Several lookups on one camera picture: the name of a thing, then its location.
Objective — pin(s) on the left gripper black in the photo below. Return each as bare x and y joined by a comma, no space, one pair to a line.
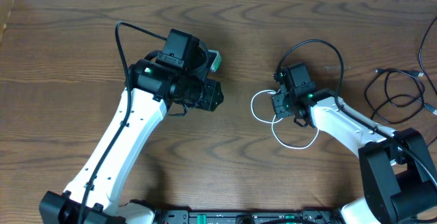
212,96

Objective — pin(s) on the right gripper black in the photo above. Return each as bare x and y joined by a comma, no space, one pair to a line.
277,100

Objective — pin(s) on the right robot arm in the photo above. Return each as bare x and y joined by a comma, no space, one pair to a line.
397,170

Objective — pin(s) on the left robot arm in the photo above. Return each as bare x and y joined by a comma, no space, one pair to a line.
176,74

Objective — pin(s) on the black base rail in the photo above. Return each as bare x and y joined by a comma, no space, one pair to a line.
184,215

